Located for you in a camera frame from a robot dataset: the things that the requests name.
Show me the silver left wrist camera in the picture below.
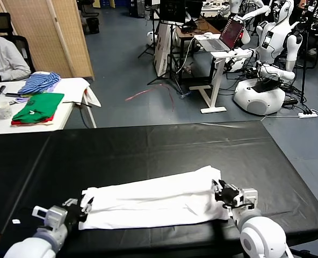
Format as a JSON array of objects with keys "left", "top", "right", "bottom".
[{"left": 32, "top": 205, "right": 68, "bottom": 229}]

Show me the white side table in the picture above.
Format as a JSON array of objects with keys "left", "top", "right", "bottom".
[{"left": 0, "top": 77, "right": 97, "bottom": 135}]

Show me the white laptop stand desk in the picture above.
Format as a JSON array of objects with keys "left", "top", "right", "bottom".
[{"left": 189, "top": 49, "right": 252, "bottom": 114}]

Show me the black tripod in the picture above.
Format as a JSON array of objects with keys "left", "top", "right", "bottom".
[{"left": 137, "top": 5, "right": 162, "bottom": 59}]

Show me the grey laptop with red screen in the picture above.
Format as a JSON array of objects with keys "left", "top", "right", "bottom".
[{"left": 195, "top": 18, "right": 245, "bottom": 52}]

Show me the white power strip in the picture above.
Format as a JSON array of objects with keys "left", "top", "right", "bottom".
[{"left": 298, "top": 109, "right": 318, "bottom": 119}]

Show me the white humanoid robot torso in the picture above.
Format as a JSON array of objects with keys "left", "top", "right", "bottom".
[{"left": 219, "top": 0, "right": 271, "bottom": 21}]

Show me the black office chair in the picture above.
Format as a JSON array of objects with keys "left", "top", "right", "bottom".
[{"left": 0, "top": 12, "right": 36, "bottom": 80}]

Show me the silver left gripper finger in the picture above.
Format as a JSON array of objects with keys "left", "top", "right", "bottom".
[
  {"left": 85, "top": 196, "right": 95, "bottom": 213},
  {"left": 62, "top": 198, "right": 80, "bottom": 208}
]

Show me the white printed board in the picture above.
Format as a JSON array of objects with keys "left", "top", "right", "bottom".
[{"left": 153, "top": 23, "right": 173, "bottom": 79}]

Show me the red cable on floor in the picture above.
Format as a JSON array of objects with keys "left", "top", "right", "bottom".
[{"left": 125, "top": 83, "right": 176, "bottom": 112}]

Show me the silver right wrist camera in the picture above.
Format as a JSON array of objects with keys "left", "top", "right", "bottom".
[{"left": 236, "top": 188, "right": 258, "bottom": 211}]

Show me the red folded shirt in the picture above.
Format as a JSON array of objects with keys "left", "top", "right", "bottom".
[{"left": 11, "top": 115, "right": 54, "bottom": 126}]

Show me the white humanoid robot on base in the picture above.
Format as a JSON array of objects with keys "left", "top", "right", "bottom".
[{"left": 223, "top": 0, "right": 303, "bottom": 116}]

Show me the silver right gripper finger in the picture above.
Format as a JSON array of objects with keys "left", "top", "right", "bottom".
[
  {"left": 211, "top": 179, "right": 223, "bottom": 195},
  {"left": 219, "top": 180, "right": 241, "bottom": 195}
]

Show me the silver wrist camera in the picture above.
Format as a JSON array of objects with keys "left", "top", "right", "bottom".
[
  {"left": 236, "top": 188, "right": 258, "bottom": 211},
  {"left": 32, "top": 205, "right": 68, "bottom": 229}
]

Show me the green folded shirt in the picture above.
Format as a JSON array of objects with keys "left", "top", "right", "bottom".
[{"left": 12, "top": 92, "right": 65, "bottom": 124}]

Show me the lavender folded cloth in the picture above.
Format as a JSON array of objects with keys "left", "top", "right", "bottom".
[{"left": 45, "top": 80, "right": 61, "bottom": 94}]

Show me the white cloth bag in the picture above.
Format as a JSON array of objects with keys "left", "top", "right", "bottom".
[{"left": 50, "top": 77, "right": 102, "bottom": 108}]

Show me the bamboo folding screen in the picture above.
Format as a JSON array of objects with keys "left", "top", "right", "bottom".
[{"left": 0, "top": 0, "right": 95, "bottom": 81}]

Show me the white paper cup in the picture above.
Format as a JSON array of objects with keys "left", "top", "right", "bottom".
[{"left": 0, "top": 101, "right": 13, "bottom": 120}]

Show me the brown wooden desk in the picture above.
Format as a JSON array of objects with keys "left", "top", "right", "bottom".
[{"left": 175, "top": 18, "right": 221, "bottom": 84}]

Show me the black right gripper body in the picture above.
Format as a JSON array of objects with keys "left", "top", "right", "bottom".
[{"left": 214, "top": 189, "right": 242, "bottom": 210}]

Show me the black monitor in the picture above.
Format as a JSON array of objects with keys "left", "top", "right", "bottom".
[{"left": 158, "top": 0, "right": 186, "bottom": 25}]

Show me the white t-shirt with red print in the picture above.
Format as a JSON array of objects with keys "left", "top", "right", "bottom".
[{"left": 78, "top": 165, "right": 229, "bottom": 231}]

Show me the seated person in white hoodie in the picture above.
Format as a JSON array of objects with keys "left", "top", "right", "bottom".
[{"left": 0, "top": 33, "right": 32, "bottom": 83}]

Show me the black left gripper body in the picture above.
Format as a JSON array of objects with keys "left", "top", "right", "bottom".
[{"left": 64, "top": 202, "right": 89, "bottom": 230}]

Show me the black stand pole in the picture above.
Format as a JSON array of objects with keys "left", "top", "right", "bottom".
[{"left": 298, "top": 16, "right": 312, "bottom": 104}]

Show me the black trash bin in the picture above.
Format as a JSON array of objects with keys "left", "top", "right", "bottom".
[{"left": 85, "top": 17, "right": 100, "bottom": 35}]

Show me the blue striped clothes pile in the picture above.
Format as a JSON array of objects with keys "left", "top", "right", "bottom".
[{"left": 18, "top": 71, "right": 62, "bottom": 95}]

